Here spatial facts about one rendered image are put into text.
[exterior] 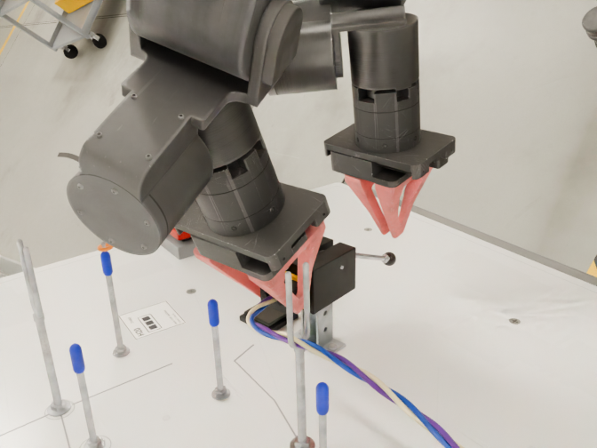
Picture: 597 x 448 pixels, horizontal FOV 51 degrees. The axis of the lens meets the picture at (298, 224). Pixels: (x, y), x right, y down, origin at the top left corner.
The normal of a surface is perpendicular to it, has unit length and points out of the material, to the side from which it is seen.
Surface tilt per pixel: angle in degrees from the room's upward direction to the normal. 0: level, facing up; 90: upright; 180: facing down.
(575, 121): 0
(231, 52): 67
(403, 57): 84
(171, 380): 50
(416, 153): 41
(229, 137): 90
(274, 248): 30
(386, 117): 63
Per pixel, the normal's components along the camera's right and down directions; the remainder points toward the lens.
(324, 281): 0.74, 0.25
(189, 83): 0.16, -0.62
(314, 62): -0.07, 0.45
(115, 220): -0.39, 0.68
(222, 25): -0.29, 0.39
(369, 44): -0.52, 0.50
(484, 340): -0.03, -0.91
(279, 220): -0.26, -0.73
